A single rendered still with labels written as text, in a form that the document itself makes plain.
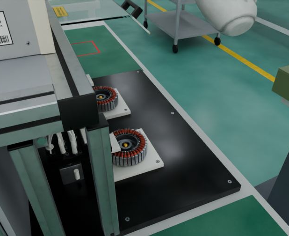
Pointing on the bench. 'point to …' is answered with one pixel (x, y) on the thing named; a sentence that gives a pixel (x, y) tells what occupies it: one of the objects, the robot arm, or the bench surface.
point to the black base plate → (213, 185)
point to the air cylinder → (68, 174)
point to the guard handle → (132, 7)
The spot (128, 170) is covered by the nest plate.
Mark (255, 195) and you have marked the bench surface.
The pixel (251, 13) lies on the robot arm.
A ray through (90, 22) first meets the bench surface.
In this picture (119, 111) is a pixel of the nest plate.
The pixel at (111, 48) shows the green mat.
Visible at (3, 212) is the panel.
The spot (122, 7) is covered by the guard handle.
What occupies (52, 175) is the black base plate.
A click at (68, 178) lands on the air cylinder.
